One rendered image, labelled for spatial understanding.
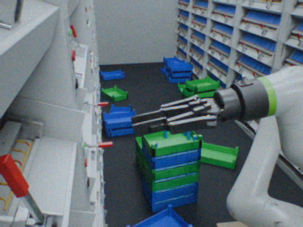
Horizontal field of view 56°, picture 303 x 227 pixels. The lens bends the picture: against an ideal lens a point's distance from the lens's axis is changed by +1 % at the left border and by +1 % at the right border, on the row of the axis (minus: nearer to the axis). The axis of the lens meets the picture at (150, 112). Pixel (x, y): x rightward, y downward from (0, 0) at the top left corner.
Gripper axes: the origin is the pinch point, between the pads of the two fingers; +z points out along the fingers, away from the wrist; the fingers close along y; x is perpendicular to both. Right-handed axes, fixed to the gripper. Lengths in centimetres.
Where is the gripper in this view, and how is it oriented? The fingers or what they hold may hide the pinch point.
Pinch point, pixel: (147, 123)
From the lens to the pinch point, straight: 63.7
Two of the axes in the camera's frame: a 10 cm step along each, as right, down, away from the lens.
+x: 1.7, 8.8, 4.4
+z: -9.7, 2.2, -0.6
